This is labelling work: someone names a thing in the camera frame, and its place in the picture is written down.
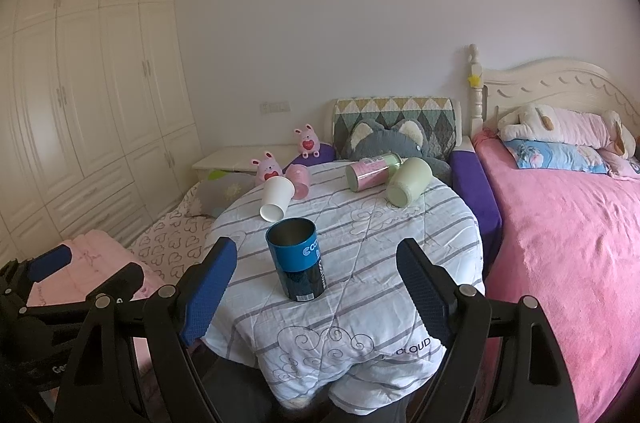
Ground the grey daisy cushion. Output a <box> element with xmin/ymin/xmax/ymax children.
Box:
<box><xmin>197</xmin><ymin>170</ymin><xmax>257</xmax><ymax>219</ymax></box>

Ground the cream wardrobe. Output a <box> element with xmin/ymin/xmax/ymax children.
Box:
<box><xmin>0</xmin><ymin>0</ymin><xmax>203</xmax><ymax>265</ymax></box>

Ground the light green cup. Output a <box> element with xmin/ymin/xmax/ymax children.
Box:
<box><xmin>386</xmin><ymin>157</ymin><xmax>434</xmax><ymax>208</ymax></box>

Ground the blue metal cup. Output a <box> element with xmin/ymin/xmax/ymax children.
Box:
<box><xmin>265</xmin><ymin>218</ymin><xmax>328</xmax><ymax>303</ymax></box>

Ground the grey cat plush cushion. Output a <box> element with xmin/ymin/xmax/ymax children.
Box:
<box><xmin>341</xmin><ymin>119</ymin><xmax>451</xmax><ymax>180</ymax></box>

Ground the purple bed bumper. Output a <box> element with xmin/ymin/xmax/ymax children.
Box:
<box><xmin>285</xmin><ymin>143</ymin><xmax>337</xmax><ymax>170</ymax></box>
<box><xmin>448</xmin><ymin>148</ymin><xmax>502</xmax><ymax>265</ymax></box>

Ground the white plush dog toy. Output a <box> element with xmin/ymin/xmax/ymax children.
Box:
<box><xmin>497</xmin><ymin>104</ymin><xmax>637</xmax><ymax>160</ymax></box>

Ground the pink fleece blanket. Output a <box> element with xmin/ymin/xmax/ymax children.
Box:
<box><xmin>472</xmin><ymin>130</ymin><xmax>640</xmax><ymax>423</ymax></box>

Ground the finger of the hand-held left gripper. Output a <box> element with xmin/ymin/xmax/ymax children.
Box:
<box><xmin>25</xmin><ymin>244</ymin><xmax>75</xmax><ymax>285</ymax></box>
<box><xmin>30</xmin><ymin>262</ymin><xmax>147</xmax><ymax>320</ymax></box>

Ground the blue floral pillow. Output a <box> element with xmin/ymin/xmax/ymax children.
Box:
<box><xmin>502</xmin><ymin>139</ymin><xmax>609</xmax><ymax>175</ymax></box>

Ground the pink bunny toy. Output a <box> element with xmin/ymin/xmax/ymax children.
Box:
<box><xmin>250</xmin><ymin>151</ymin><xmax>282</xmax><ymax>187</ymax></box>
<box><xmin>293</xmin><ymin>124</ymin><xmax>321</xmax><ymax>160</ymax></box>

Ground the pink pillow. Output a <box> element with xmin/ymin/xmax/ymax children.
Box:
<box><xmin>597</xmin><ymin>147</ymin><xmax>640</xmax><ymax>180</ymax></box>

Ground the white paper cup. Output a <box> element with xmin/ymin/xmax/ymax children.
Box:
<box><xmin>259</xmin><ymin>176</ymin><xmax>297</xmax><ymax>223</ymax></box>

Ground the white striped quilt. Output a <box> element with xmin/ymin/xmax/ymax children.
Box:
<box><xmin>200</xmin><ymin>160</ymin><xmax>488</xmax><ymax>417</ymax></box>

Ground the heart printed bed sheet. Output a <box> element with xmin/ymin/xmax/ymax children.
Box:
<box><xmin>127</xmin><ymin>188</ymin><xmax>222</xmax><ymax>290</ymax></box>

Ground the white nightstand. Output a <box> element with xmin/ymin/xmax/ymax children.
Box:
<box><xmin>192</xmin><ymin>145</ymin><xmax>301</xmax><ymax>180</ymax></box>

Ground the green and pink tall cup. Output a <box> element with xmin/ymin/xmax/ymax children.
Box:
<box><xmin>346</xmin><ymin>153</ymin><xmax>404</xmax><ymax>194</ymax></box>

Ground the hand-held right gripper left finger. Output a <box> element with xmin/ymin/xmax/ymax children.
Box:
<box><xmin>52</xmin><ymin>237</ymin><xmax>238</xmax><ymax>423</ymax></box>

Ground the pink quilt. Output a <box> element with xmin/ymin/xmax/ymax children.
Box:
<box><xmin>25</xmin><ymin>230</ymin><xmax>170</xmax><ymax>376</ymax></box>

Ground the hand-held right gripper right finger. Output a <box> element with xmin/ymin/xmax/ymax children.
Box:
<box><xmin>396</xmin><ymin>237</ymin><xmax>580</xmax><ymax>423</ymax></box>

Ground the diamond patterned quilted cover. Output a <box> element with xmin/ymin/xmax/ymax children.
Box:
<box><xmin>332</xmin><ymin>98</ymin><xmax>462</xmax><ymax>160</ymax></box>

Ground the cream wooden bed headboard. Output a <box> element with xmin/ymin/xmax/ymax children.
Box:
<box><xmin>467</xmin><ymin>44</ymin><xmax>640</xmax><ymax>140</ymax></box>

